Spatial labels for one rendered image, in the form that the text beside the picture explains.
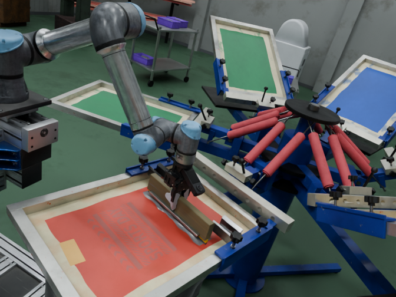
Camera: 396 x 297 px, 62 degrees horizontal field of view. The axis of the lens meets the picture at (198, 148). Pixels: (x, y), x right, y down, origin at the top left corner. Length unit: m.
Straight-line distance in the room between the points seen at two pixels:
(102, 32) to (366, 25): 7.92
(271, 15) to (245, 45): 6.12
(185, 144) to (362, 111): 1.79
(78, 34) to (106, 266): 0.79
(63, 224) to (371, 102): 2.28
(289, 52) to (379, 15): 2.36
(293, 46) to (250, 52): 4.40
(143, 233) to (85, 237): 0.20
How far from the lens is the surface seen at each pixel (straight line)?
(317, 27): 8.75
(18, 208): 1.28
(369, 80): 2.98
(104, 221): 1.28
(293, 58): 7.20
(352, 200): 1.52
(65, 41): 1.32
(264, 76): 2.70
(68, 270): 1.13
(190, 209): 1.25
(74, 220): 1.28
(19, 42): 1.34
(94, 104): 2.22
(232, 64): 2.64
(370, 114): 2.70
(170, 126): 1.17
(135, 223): 1.29
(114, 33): 1.06
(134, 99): 1.05
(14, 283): 2.08
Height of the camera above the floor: 1.81
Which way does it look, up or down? 27 degrees down
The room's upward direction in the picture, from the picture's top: 15 degrees clockwise
